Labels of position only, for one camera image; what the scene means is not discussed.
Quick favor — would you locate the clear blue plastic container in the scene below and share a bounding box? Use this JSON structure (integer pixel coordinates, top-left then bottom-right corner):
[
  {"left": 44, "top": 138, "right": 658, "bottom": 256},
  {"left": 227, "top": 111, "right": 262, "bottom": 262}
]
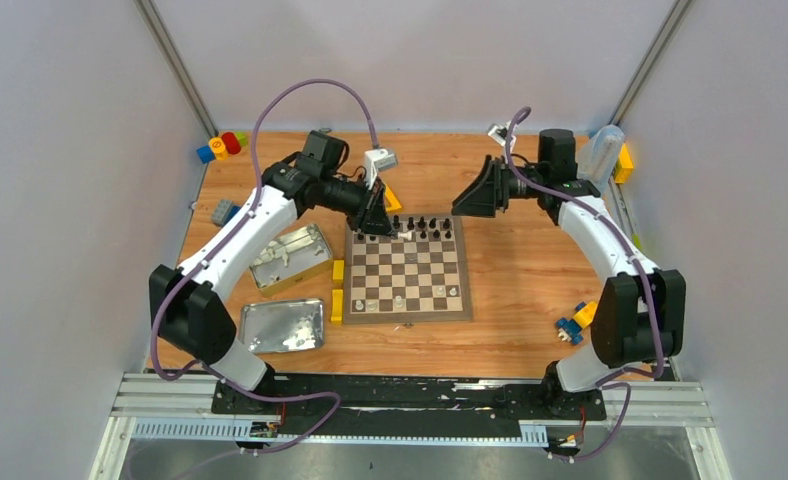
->
[{"left": 576, "top": 125, "right": 625, "bottom": 195}]

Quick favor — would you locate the yellow blue toy car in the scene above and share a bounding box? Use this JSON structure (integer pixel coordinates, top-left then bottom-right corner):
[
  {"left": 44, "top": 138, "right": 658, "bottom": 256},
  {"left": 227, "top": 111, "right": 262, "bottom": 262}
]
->
[{"left": 555, "top": 301, "right": 598, "bottom": 346}]

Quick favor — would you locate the small yellow rectangular block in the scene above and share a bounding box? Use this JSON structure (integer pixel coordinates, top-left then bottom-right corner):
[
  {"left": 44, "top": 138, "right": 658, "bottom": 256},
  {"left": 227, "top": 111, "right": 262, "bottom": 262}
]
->
[{"left": 331, "top": 259, "right": 345, "bottom": 285}]

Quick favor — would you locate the silver tin lid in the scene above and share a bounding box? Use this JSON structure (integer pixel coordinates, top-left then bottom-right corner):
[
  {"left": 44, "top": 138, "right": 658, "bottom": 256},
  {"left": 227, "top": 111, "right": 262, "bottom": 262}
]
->
[{"left": 238, "top": 298, "right": 324, "bottom": 354}]

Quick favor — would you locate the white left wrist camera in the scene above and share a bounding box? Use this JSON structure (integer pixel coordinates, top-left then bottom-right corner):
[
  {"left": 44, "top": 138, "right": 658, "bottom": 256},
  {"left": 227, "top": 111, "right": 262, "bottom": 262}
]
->
[{"left": 363, "top": 148, "right": 398, "bottom": 189}]

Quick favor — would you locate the gray lego brick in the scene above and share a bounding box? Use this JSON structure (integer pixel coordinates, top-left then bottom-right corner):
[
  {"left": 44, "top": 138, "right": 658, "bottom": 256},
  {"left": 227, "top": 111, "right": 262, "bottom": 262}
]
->
[{"left": 210, "top": 199, "right": 234, "bottom": 227}]

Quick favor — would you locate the black chess pieces row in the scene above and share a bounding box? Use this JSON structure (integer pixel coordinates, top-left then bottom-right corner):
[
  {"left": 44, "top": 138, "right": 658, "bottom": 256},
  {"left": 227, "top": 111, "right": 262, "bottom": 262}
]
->
[{"left": 348, "top": 214, "right": 455, "bottom": 243}]

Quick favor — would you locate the blue cube block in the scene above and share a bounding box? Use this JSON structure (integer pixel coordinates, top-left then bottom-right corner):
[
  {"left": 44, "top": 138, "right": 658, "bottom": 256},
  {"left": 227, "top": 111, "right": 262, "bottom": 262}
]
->
[{"left": 196, "top": 145, "right": 216, "bottom": 164}]

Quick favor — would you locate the yellow cylinder block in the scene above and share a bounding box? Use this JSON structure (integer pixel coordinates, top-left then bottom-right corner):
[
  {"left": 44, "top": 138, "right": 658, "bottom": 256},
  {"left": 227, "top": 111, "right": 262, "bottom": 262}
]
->
[{"left": 208, "top": 137, "right": 230, "bottom": 160}]

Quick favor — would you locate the green block at corner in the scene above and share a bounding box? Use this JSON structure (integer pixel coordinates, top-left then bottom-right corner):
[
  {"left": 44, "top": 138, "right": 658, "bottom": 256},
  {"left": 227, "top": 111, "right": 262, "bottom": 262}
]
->
[{"left": 234, "top": 131, "right": 249, "bottom": 148}]

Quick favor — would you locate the blue lego brick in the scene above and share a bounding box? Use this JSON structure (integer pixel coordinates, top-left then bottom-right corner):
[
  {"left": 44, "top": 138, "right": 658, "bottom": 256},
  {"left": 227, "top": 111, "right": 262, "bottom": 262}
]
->
[{"left": 225, "top": 205, "right": 241, "bottom": 222}]

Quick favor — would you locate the gold tin with white pieces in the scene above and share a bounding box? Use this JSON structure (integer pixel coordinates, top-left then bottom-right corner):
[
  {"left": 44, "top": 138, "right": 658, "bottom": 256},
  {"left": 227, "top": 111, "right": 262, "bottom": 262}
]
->
[{"left": 249, "top": 223, "right": 334, "bottom": 298}]

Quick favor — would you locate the yellow triangle frame block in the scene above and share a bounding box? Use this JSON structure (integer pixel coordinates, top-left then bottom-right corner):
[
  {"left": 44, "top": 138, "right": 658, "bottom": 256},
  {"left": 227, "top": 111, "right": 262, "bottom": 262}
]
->
[{"left": 384, "top": 186, "right": 402, "bottom": 214}]

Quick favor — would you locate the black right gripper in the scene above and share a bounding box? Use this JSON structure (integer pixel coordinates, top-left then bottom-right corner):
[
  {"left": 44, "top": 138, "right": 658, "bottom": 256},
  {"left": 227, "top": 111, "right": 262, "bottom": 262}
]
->
[{"left": 451, "top": 154, "right": 548, "bottom": 217}]

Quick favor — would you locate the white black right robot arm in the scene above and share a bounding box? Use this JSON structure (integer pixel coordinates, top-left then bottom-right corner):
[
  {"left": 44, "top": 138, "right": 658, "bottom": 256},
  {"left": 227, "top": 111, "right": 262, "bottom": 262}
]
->
[{"left": 452, "top": 124, "right": 687, "bottom": 418}]

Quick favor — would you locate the yellow block at right wall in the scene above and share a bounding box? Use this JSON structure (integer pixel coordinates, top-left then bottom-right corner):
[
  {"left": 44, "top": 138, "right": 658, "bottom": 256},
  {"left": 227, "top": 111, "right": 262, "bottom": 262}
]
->
[{"left": 612, "top": 144, "right": 635, "bottom": 185}]

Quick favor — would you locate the red cylinder block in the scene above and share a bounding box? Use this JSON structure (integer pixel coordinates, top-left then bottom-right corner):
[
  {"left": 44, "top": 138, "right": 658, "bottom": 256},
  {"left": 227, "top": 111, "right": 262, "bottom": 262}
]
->
[{"left": 221, "top": 132, "right": 242, "bottom": 156}]

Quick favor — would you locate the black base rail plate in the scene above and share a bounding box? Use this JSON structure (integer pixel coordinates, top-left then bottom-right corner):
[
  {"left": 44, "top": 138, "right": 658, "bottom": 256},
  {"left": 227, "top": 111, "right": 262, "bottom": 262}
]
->
[{"left": 211, "top": 373, "right": 606, "bottom": 438}]

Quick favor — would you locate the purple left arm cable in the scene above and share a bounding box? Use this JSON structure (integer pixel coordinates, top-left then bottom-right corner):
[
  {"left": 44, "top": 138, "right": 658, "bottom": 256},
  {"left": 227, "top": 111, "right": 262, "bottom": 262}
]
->
[{"left": 150, "top": 78, "right": 383, "bottom": 458}]

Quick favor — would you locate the wooden chess board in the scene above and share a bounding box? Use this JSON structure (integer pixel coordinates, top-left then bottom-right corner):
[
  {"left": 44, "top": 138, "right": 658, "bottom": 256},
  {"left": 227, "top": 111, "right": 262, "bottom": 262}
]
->
[{"left": 343, "top": 213, "right": 473, "bottom": 325}]

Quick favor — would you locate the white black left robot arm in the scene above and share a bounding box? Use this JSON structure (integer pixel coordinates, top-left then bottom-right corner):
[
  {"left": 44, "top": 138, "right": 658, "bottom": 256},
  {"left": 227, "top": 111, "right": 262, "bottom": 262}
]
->
[{"left": 148, "top": 131, "right": 398, "bottom": 413}]

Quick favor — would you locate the yellow arch block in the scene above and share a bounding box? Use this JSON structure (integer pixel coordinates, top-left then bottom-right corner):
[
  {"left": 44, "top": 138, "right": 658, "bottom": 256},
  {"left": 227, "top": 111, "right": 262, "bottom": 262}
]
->
[{"left": 330, "top": 288, "right": 344, "bottom": 325}]

